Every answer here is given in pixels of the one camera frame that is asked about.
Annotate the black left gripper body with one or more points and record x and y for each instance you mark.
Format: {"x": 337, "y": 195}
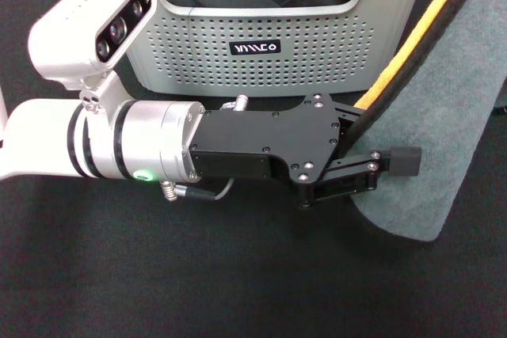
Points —
{"x": 257, "y": 136}

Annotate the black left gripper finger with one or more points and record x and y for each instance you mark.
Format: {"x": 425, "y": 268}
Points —
{"x": 404, "y": 162}
{"x": 346, "y": 124}

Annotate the grey towel with black edging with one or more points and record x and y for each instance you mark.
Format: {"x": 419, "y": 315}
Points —
{"x": 435, "y": 136}

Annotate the grey perforated plastic storage basket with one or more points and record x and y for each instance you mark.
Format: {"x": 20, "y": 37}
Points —
{"x": 198, "y": 57}

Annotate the black tablecloth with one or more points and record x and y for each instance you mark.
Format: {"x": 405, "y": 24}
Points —
{"x": 158, "y": 274}

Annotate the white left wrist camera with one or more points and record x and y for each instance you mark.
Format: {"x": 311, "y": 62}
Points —
{"x": 71, "y": 25}

